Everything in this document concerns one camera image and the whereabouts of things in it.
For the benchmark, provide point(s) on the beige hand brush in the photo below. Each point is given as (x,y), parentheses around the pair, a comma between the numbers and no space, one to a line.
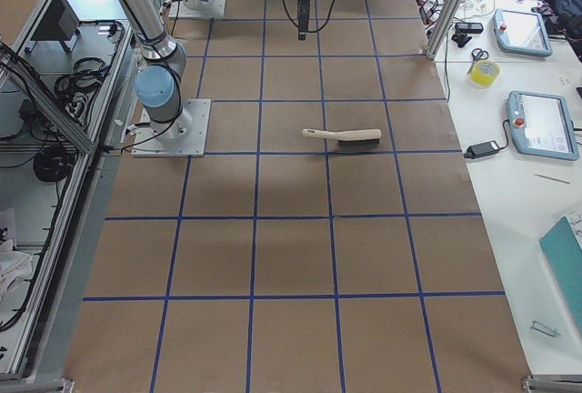
(361,137)

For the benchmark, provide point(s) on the black scissors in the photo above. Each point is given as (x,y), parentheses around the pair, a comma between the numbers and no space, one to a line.
(477,54)

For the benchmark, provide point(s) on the yellow tape roll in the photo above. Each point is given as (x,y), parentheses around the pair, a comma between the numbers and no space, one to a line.
(484,72)

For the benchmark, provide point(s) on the blue teach pendant far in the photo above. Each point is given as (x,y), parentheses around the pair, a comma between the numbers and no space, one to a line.
(521,33)

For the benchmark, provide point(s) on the blue teach pendant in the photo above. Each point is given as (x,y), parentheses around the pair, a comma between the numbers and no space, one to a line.
(521,33)
(540,125)

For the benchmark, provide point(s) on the black power adapter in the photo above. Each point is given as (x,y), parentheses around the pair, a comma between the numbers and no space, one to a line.
(483,149)

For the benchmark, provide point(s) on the blue teach pendant near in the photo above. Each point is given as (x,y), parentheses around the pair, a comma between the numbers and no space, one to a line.
(540,125)

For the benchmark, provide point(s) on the teal notebook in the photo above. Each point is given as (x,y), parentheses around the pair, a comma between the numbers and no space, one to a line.
(562,250)

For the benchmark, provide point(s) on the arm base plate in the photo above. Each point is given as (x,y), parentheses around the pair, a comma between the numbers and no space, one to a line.
(186,137)
(179,10)

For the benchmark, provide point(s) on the aluminium frame post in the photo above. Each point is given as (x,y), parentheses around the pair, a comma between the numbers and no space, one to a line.
(441,28)

